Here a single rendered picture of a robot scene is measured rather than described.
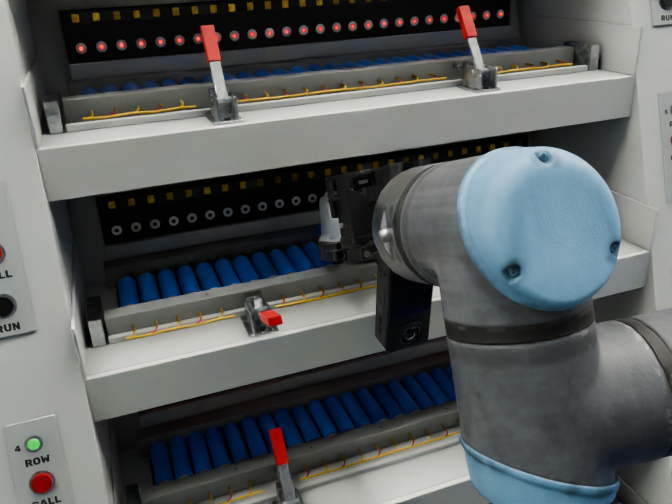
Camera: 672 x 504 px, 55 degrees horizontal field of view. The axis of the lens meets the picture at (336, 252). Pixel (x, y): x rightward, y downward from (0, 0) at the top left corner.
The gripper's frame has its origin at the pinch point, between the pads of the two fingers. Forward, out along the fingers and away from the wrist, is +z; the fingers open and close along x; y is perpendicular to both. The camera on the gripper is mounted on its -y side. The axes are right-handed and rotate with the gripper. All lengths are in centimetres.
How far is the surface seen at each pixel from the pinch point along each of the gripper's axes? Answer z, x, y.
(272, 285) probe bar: -3.6, 9.0, -2.4
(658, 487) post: -5.5, -33.2, -36.0
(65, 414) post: -7.6, 29.2, -9.0
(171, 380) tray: -7.1, 20.3, -8.4
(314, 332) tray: -7.9, 6.8, -7.0
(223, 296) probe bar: -3.4, 13.9, -2.5
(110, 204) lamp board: 7.4, 22.5, 8.2
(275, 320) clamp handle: -13.6, 11.4, -4.0
